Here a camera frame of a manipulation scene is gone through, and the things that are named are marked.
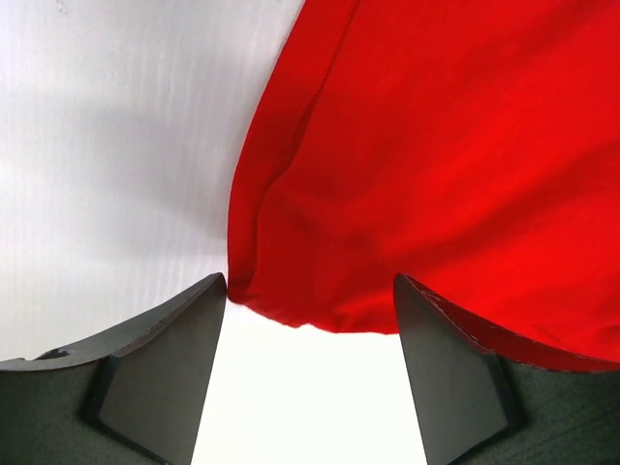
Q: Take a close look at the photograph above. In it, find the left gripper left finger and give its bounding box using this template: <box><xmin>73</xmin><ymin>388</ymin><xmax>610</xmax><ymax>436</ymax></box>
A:
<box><xmin>1</xmin><ymin>273</ymin><xmax>227</xmax><ymax>464</ymax></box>

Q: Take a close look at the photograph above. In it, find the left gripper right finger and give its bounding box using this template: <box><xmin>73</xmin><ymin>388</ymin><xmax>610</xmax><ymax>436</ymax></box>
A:
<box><xmin>393</xmin><ymin>274</ymin><xmax>619</xmax><ymax>464</ymax></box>

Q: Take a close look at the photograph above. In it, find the red t shirt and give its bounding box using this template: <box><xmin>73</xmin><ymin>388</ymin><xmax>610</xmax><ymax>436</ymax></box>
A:
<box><xmin>228</xmin><ymin>1</ymin><xmax>619</xmax><ymax>371</ymax></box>

